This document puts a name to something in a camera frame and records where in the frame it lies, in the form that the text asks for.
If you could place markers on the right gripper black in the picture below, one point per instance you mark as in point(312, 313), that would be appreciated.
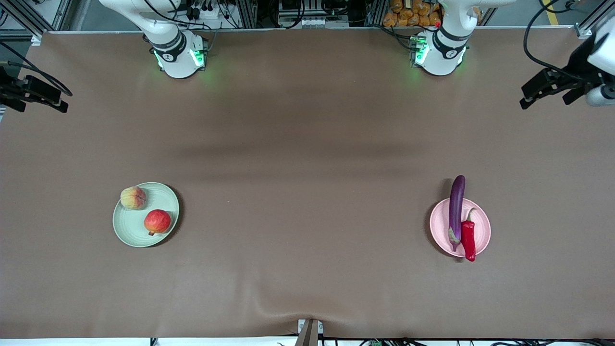
point(10, 90)

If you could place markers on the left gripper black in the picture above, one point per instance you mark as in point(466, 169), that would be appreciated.
point(578, 64)

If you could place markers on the grey metal bracket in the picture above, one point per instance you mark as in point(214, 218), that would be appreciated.
point(310, 332)

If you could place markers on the red chili pepper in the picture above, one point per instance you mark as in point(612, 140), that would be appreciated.
point(468, 240)

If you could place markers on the red round apple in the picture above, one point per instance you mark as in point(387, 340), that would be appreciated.
point(157, 222)

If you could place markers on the long purple eggplant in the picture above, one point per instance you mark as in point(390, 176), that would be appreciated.
point(456, 206)

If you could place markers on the yellow pink peach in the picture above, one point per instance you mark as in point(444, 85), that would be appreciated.
point(133, 198)

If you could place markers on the aluminium frame profile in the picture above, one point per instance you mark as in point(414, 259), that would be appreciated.
point(30, 21)
point(584, 30)

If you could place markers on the brown table cover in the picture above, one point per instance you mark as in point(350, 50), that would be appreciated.
point(307, 278)

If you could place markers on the white power strip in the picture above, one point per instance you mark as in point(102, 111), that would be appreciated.
point(204, 12)
point(313, 22)

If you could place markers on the pink round plate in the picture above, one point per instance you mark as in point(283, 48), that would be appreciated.
point(439, 226)

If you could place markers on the pale green round plate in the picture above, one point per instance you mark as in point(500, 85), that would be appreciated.
point(137, 231)

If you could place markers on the bag of orange items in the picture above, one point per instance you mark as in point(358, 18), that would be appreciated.
point(408, 13)

